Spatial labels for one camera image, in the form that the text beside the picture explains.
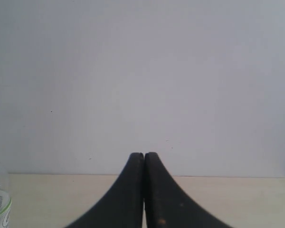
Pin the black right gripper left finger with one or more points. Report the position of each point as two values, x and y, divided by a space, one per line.
122 205

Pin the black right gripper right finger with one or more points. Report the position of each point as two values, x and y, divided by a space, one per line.
166 203

